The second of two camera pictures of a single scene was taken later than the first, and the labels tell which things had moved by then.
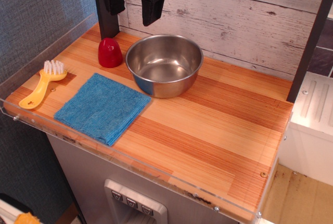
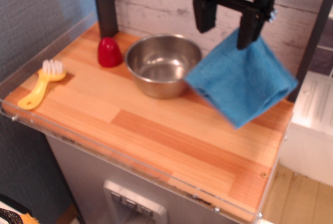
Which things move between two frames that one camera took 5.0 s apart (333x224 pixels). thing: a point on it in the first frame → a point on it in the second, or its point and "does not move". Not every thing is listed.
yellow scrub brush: (53, 71) does not move
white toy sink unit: (307, 146) does not move
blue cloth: (101, 107) → (242, 84)
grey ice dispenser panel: (126, 206) does not move
